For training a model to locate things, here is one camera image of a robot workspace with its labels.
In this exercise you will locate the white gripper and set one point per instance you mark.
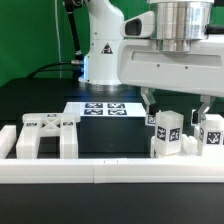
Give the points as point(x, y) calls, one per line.
point(199, 71)

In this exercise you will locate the white chair seat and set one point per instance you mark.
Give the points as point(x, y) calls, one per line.
point(186, 146)

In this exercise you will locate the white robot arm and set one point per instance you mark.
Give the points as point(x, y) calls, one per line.
point(170, 47)

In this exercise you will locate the white marker sheet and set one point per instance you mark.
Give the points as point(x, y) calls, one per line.
point(105, 109)

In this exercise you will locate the white U-shaped fence frame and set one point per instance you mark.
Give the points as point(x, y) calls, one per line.
point(31, 171)

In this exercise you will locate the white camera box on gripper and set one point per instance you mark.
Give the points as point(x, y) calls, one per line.
point(141, 26)

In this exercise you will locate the black camera pole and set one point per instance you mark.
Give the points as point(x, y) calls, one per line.
point(70, 7)

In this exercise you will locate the white chair back frame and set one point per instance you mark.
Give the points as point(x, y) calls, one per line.
point(39, 125)

